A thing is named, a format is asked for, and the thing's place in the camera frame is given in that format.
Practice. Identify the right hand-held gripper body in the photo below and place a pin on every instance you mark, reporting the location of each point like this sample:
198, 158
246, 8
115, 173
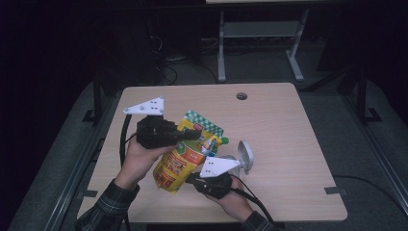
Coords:
215, 184

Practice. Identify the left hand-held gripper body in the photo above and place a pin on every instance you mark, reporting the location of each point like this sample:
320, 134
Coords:
154, 131

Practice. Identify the yellow spouted pouch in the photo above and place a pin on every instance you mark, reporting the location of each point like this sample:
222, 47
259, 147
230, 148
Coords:
179, 163

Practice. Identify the clear pitcher with white lid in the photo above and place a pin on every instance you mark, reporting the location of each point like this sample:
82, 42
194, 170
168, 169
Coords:
245, 155

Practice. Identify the person's right hand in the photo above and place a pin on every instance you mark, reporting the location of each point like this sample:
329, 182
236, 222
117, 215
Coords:
235, 202

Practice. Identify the person's left hand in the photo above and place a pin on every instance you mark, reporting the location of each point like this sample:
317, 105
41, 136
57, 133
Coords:
136, 163

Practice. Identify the black metal stand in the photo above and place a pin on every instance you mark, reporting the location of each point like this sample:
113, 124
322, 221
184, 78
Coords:
97, 102
362, 96

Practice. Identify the black tape strip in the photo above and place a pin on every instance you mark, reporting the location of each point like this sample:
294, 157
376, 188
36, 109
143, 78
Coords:
335, 190
88, 193

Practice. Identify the grey metal rail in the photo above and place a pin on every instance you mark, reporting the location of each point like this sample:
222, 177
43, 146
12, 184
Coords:
73, 179
381, 160

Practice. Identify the white metal shelf frame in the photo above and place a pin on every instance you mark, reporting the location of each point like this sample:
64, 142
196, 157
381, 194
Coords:
260, 29

